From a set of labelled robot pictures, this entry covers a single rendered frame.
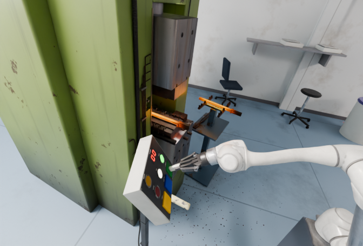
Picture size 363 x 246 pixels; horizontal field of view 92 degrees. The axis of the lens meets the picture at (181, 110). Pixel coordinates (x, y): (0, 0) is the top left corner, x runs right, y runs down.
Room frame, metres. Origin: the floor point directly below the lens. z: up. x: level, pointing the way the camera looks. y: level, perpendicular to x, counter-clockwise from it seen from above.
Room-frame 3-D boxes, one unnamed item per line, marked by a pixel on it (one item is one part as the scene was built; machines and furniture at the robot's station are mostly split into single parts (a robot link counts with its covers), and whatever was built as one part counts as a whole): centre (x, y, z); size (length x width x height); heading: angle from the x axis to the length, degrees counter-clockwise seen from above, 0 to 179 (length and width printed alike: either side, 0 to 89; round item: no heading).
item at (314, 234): (0.65, -1.07, 0.63); 0.22 x 0.18 x 0.06; 168
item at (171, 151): (1.27, 0.20, 0.69); 0.56 x 0.38 x 0.45; 68
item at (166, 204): (0.49, 0.02, 1.01); 0.07 x 0.05 x 0.07; 3
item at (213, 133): (1.59, -0.34, 0.71); 0.40 x 0.30 x 0.02; 151
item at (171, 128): (1.21, 0.22, 0.96); 0.42 x 0.20 x 0.09; 68
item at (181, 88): (1.21, 0.22, 1.32); 0.42 x 0.20 x 0.10; 68
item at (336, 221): (0.62, -1.06, 0.77); 0.18 x 0.16 x 0.22; 172
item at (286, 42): (3.45, -1.81, 1.40); 0.33 x 0.32 x 0.08; 78
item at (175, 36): (1.25, 0.20, 1.56); 0.42 x 0.39 x 0.40; 68
